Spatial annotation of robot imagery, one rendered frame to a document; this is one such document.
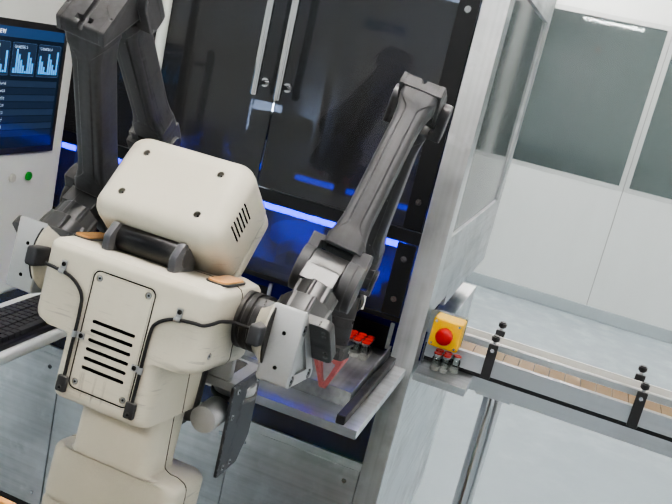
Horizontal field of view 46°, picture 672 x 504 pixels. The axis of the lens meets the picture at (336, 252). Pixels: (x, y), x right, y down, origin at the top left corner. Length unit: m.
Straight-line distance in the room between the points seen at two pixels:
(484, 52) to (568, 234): 4.72
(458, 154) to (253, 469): 0.99
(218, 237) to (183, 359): 0.17
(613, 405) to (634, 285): 4.54
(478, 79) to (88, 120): 0.91
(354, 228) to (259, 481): 1.11
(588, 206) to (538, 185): 0.41
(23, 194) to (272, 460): 0.93
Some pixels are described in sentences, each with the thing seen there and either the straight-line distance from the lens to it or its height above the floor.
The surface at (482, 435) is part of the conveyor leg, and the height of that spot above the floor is 0.72.
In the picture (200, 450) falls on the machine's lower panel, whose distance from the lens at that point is 2.25.
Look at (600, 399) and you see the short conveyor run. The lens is 2.03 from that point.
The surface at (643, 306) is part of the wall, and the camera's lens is 6.59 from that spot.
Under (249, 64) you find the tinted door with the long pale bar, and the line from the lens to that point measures 2.00.
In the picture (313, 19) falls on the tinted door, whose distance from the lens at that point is 1.95.
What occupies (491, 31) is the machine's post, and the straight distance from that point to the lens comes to 1.84.
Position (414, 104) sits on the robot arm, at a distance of 1.34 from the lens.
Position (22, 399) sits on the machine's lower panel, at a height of 0.41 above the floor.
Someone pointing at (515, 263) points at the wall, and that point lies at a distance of 6.55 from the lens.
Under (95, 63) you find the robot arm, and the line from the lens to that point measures 1.20.
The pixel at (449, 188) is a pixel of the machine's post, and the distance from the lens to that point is 1.85.
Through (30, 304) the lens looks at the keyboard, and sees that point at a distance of 2.07.
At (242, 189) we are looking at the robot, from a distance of 1.14.
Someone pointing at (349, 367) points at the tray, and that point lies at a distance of 1.88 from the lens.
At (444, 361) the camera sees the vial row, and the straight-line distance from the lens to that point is 1.98.
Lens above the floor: 1.58
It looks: 14 degrees down
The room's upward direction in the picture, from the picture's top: 13 degrees clockwise
